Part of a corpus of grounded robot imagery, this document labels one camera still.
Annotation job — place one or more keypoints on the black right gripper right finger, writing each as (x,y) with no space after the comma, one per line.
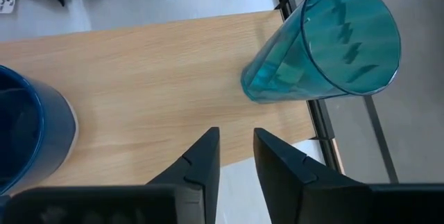
(281,168)

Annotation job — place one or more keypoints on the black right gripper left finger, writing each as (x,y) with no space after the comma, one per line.
(204,168)

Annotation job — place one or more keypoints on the teal transparent plastic tumbler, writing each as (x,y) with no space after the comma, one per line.
(277,75)

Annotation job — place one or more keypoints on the dark blue ceramic mug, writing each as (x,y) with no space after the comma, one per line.
(41,130)

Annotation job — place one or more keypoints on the light wooden shelf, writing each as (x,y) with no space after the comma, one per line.
(156,78)

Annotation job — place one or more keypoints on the black metal table frame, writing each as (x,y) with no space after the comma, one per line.
(320,120)

